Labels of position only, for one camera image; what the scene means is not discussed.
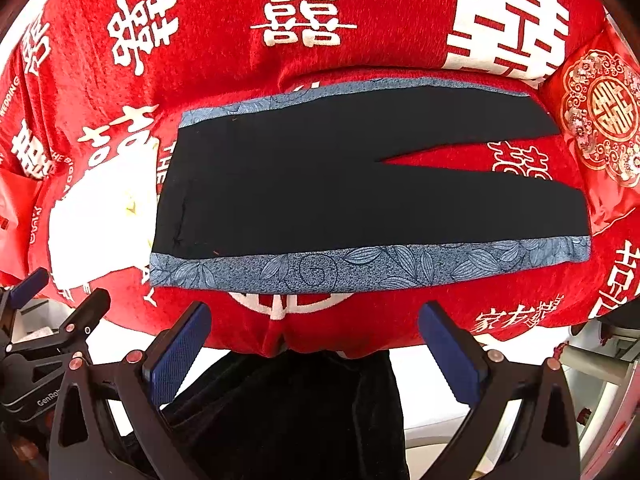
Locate black pants with blue trim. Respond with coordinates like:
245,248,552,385
150,78,591,294

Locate person's black trousers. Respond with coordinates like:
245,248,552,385
163,351,409,480

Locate red wedding bedspread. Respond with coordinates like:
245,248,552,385
1,0,639,356

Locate red embroidered pillow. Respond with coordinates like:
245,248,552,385
539,21,639,233

